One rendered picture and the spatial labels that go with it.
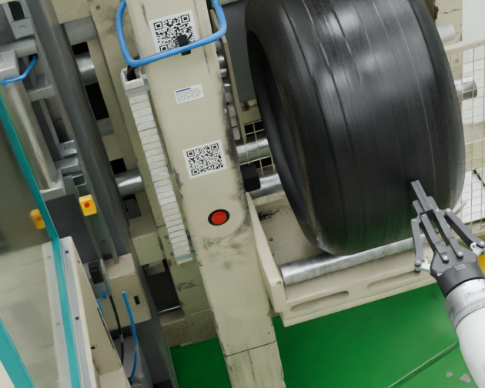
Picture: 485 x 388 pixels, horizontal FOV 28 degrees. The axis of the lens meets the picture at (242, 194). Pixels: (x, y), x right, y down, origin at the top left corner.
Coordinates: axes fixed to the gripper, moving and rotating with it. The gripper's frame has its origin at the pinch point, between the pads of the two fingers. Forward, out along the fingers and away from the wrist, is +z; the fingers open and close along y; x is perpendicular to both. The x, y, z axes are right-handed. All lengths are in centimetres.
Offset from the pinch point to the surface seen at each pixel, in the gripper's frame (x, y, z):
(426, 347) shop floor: 126, -20, 36
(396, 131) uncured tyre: -10.4, 1.7, 8.3
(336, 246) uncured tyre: 15.0, 14.6, 5.8
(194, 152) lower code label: -1.1, 35.8, 24.4
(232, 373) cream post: 68, 40, 15
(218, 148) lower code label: -0.4, 31.3, 24.3
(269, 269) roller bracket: 27.0, 26.9, 13.1
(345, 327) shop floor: 128, 1, 52
